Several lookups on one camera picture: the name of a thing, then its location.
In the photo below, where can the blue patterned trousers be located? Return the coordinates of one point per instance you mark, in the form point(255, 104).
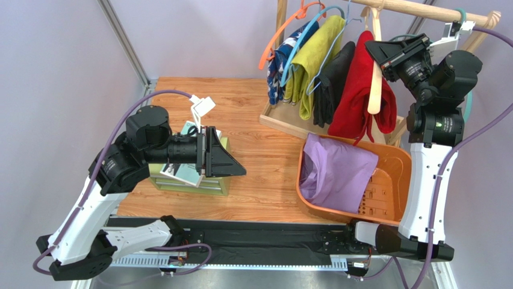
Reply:
point(276, 66)

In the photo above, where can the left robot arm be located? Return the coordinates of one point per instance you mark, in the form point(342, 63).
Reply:
point(81, 248)

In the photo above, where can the black trousers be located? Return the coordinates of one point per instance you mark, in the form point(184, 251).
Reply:
point(331, 81)

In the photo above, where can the light blue hanger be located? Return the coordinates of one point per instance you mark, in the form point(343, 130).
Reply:
point(296, 48)

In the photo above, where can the teal book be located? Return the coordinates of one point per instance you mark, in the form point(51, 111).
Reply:
point(181, 174)

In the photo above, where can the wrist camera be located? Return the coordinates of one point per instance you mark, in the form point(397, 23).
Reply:
point(199, 108)
point(450, 37)

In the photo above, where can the orange hanger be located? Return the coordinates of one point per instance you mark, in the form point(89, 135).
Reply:
point(282, 21)

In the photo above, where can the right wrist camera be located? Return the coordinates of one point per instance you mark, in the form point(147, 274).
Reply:
point(450, 37)

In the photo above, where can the orange plastic basket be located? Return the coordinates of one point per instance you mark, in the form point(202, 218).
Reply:
point(385, 196)

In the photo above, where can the blue wire hanger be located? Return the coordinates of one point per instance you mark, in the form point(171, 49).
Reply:
point(320, 48)

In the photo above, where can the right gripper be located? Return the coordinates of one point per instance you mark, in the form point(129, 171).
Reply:
point(391, 64)

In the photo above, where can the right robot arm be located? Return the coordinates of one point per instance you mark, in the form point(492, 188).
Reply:
point(436, 127)

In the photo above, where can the purple trousers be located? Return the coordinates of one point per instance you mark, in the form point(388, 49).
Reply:
point(334, 174)

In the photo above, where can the red trousers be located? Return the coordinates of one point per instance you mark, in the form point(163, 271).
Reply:
point(351, 118)

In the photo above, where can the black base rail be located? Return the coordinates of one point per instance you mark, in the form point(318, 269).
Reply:
point(260, 246)

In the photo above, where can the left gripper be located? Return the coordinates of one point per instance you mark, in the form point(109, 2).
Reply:
point(212, 159)

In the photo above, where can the yellow-green trousers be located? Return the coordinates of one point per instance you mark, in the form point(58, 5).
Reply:
point(294, 88)

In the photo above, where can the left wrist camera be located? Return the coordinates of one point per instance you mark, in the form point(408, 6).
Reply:
point(199, 108)

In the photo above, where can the aluminium frame post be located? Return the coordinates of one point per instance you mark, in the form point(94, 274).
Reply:
point(112, 17)

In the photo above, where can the green box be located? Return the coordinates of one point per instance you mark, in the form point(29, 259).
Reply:
point(210, 186)

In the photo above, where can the wooden clothes rack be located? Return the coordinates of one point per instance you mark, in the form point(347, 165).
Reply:
point(285, 118)

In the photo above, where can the beige hanger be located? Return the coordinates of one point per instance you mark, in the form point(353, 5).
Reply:
point(375, 94)

